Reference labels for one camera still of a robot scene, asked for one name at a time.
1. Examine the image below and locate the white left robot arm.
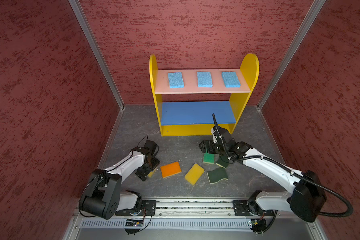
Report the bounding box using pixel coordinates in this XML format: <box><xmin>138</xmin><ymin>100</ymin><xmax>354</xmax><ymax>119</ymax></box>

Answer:
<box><xmin>79</xmin><ymin>144</ymin><xmax>160</xmax><ymax>220</ymax></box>

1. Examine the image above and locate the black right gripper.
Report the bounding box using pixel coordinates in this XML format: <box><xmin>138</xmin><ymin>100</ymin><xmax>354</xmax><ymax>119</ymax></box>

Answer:
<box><xmin>198</xmin><ymin>139</ymin><xmax>228</xmax><ymax>155</ymax></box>

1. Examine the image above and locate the blue sponge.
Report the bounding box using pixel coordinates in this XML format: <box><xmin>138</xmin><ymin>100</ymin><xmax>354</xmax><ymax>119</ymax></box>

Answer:
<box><xmin>197</xmin><ymin>72</ymin><xmax>213</xmax><ymax>88</ymax></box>
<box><xmin>168</xmin><ymin>72</ymin><xmax>185</xmax><ymax>89</ymax></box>
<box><xmin>221</xmin><ymin>72</ymin><xmax>241</xmax><ymax>88</ymax></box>

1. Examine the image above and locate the aluminium corner frame post right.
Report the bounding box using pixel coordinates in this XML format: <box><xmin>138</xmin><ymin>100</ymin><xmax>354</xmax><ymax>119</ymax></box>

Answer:
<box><xmin>257</xmin><ymin>0</ymin><xmax>326</xmax><ymax>111</ymax></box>

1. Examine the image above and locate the green yellow scrub sponge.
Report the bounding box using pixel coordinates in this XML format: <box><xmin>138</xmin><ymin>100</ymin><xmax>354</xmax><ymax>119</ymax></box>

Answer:
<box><xmin>203</xmin><ymin>153</ymin><xmax>215</xmax><ymax>165</ymax></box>

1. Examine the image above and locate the dark green curved sponge upper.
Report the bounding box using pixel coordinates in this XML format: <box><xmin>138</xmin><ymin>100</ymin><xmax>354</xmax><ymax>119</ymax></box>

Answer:
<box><xmin>216</xmin><ymin>156</ymin><xmax>231</xmax><ymax>169</ymax></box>

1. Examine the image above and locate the yellow wooden shelf unit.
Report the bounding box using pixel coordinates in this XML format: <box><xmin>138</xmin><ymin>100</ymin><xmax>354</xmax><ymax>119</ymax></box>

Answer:
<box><xmin>149</xmin><ymin>54</ymin><xmax>260</xmax><ymax>137</ymax></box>

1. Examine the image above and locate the aluminium corner frame post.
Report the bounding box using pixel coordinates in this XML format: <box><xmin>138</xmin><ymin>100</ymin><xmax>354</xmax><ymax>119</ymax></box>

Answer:
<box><xmin>257</xmin><ymin>0</ymin><xmax>326</xmax><ymax>111</ymax></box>
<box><xmin>69</xmin><ymin>0</ymin><xmax>125</xmax><ymax>111</ymax></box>

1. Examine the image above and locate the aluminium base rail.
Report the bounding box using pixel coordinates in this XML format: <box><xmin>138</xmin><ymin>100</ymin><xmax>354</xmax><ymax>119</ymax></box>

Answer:
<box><xmin>63</xmin><ymin>198</ymin><xmax>327</xmax><ymax>240</ymax></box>

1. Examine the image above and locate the aluminium corner frame post left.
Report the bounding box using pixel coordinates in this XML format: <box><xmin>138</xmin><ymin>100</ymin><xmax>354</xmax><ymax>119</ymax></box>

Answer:
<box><xmin>69</xmin><ymin>0</ymin><xmax>125</xmax><ymax>111</ymax></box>

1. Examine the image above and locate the dark green curved sponge lower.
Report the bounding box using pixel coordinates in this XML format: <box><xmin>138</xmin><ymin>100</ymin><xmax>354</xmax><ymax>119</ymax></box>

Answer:
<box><xmin>207</xmin><ymin>167</ymin><xmax>228</xmax><ymax>184</ymax></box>

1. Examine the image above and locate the orange sponge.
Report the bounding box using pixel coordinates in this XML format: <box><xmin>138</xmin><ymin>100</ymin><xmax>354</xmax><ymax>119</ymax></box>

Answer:
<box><xmin>160</xmin><ymin>162</ymin><xmax>182</xmax><ymax>179</ymax></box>

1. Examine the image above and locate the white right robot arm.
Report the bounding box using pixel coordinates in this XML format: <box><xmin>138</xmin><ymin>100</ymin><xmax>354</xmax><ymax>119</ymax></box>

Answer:
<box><xmin>199</xmin><ymin>140</ymin><xmax>354</xmax><ymax>223</ymax></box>

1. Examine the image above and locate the dark green curved sponge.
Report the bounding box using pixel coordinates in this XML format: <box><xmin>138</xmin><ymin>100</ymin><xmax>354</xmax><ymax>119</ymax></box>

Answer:
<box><xmin>216</xmin><ymin>156</ymin><xmax>231</xmax><ymax>169</ymax></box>
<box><xmin>207</xmin><ymin>167</ymin><xmax>228</xmax><ymax>184</ymax></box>

